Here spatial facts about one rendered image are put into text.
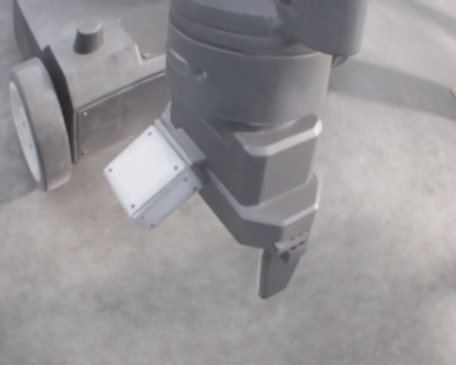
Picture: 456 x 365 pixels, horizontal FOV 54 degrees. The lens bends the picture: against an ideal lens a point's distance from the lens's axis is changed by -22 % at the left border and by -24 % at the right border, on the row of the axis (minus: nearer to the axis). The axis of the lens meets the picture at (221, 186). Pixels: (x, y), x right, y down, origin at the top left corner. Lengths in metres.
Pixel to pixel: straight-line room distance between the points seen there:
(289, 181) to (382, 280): 0.53
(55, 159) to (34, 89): 0.10
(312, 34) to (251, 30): 0.03
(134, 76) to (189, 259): 0.25
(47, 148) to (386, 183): 0.56
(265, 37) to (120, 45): 0.46
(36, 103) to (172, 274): 0.30
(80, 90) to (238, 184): 0.39
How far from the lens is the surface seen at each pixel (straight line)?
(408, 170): 0.96
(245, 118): 0.26
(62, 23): 0.80
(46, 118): 0.64
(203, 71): 0.25
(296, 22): 0.22
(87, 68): 0.65
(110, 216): 0.76
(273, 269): 0.33
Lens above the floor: 0.66
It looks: 55 degrees down
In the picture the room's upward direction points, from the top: 17 degrees clockwise
